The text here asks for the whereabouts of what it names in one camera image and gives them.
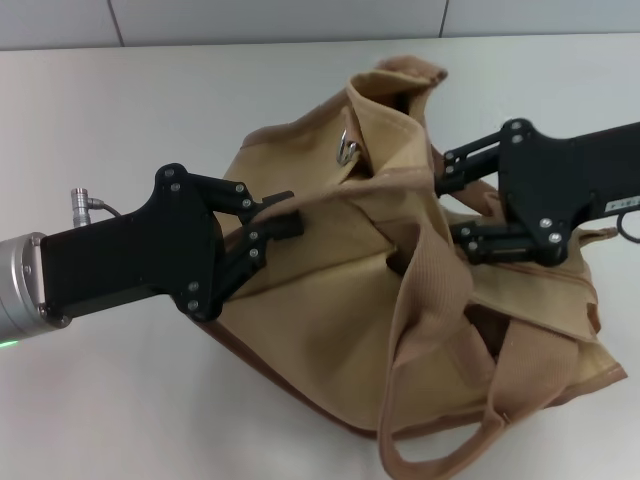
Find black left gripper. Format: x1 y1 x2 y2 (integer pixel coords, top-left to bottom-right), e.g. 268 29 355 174
38 162 306 329

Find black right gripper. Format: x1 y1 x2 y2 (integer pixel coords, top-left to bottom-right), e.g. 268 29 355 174
433 118 640 266

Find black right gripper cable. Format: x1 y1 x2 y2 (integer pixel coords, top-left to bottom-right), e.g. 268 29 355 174
617 212 640 240

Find silver plug with cable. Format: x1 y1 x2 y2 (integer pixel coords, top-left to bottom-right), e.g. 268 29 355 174
69 187 124 219

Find khaki canvas food bag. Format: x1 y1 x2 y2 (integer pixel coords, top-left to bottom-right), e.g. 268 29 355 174
207 53 629 469

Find silver metal bag ring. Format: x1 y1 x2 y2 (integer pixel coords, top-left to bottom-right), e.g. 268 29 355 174
335 124 360 166

